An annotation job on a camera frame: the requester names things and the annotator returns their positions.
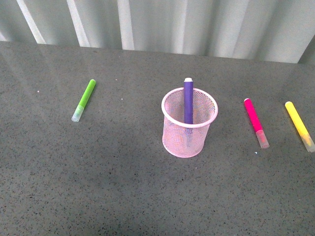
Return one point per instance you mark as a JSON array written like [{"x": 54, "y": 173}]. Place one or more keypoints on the pink mesh cup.
[{"x": 181, "y": 139}]

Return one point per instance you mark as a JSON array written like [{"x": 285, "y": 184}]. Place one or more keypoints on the purple marker pen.
[{"x": 188, "y": 100}]

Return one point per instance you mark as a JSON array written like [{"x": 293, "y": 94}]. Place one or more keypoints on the yellow marker pen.
[{"x": 300, "y": 127}]

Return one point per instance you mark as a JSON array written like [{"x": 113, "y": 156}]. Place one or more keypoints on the pink marker pen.
[{"x": 257, "y": 127}]

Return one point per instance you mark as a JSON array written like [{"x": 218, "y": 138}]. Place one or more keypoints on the green marker pen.
[{"x": 83, "y": 101}]

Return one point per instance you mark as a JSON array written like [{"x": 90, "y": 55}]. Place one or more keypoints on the white curtain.
[{"x": 268, "y": 30}]

